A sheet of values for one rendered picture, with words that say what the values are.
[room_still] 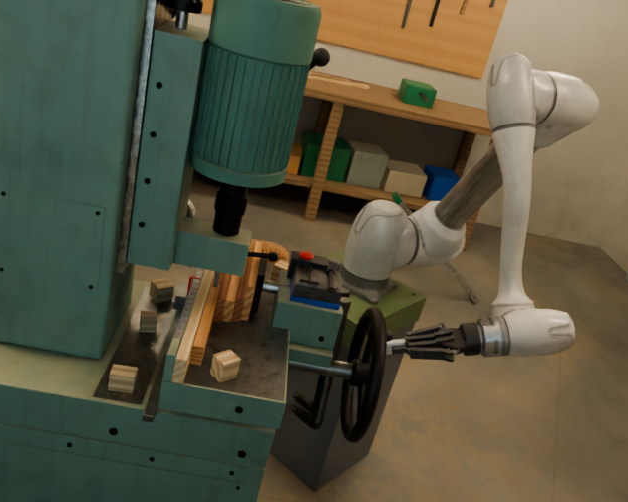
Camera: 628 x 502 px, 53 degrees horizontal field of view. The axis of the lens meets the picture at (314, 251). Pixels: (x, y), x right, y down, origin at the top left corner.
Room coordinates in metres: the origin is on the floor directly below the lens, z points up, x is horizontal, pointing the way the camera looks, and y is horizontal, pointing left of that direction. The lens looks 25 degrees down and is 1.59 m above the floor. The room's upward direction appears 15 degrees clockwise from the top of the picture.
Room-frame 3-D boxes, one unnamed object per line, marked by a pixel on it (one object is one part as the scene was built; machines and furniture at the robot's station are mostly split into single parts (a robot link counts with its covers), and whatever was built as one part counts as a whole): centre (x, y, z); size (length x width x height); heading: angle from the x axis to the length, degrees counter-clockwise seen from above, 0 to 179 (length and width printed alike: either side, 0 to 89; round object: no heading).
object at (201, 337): (1.22, 0.19, 0.92); 0.62 x 0.02 x 0.04; 6
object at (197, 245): (1.10, 0.19, 1.03); 0.14 x 0.07 x 0.09; 96
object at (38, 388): (1.09, 0.29, 0.76); 0.57 x 0.45 x 0.09; 96
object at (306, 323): (1.17, -0.01, 0.91); 0.15 x 0.14 x 0.09; 6
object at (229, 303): (1.16, 0.14, 0.92); 0.19 x 0.02 x 0.05; 6
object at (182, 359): (1.14, 0.20, 0.92); 0.60 x 0.02 x 0.05; 6
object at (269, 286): (1.16, 0.06, 0.95); 0.09 x 0.07 x 0.09; 6
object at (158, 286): (1.25, 0.31, 0.82); 0.04 x 0.04 x 0.04; 46
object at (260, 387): (1.16, 0.07, 0.87); 0.61 x 0.30 x 0.06; 6
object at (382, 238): (1.80, -0.18, 0.86); 0.18 x 0.16 x 0.22; 122
